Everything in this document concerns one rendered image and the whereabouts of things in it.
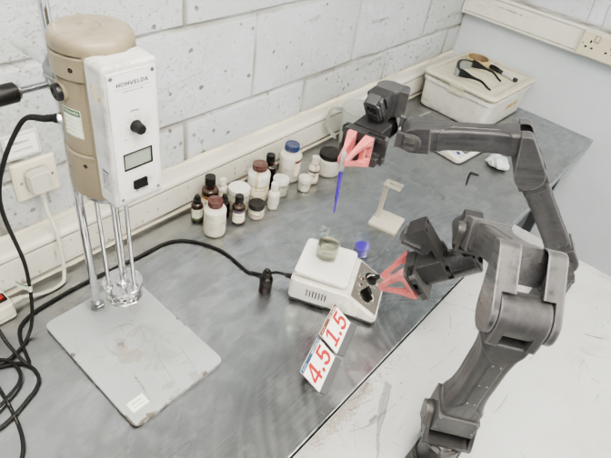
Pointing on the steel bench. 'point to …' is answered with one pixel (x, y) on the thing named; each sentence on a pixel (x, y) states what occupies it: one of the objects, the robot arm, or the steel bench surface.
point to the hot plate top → (308, 265)
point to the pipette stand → (386, 221)
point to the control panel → (365, 287)
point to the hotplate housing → (330, 295)
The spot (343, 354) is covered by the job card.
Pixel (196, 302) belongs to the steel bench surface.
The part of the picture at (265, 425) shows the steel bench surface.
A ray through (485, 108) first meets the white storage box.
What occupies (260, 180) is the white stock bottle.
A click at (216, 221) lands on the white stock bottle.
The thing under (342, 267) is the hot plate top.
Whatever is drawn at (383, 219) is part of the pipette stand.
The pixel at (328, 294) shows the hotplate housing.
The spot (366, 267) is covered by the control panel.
